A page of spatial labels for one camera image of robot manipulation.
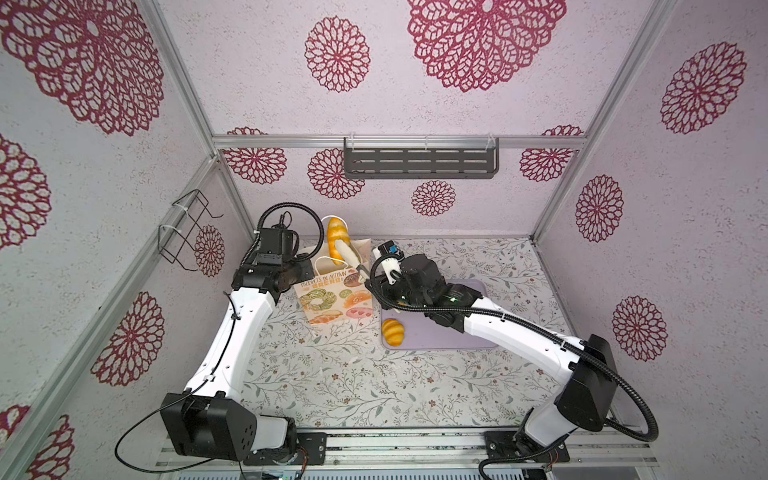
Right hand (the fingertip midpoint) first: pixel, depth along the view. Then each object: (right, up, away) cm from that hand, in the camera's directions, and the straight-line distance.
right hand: (368, 276), depth 74 cm
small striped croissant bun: (+7, -17, +17) cm, 26 cm away
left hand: (-18, +1, +6) cm, 19 cm away
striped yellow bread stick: (-9, +12, +4) cm, 15 cm away
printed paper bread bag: (-10, -5, +11) cm, 15 cm away
